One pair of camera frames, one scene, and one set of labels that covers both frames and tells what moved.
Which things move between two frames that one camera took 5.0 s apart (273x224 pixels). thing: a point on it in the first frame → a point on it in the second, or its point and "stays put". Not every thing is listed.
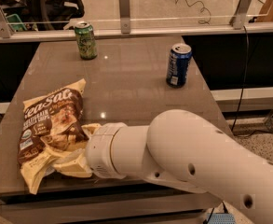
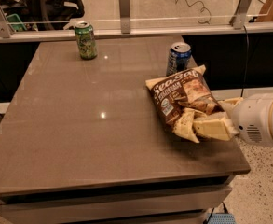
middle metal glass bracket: [124, 8] stays put
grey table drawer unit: [141, 203] stays put
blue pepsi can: [178, 66] stays put
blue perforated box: [222, 218] stays put
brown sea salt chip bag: [50, 123] → [181, 96]
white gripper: [99, 150] → [253, 117]
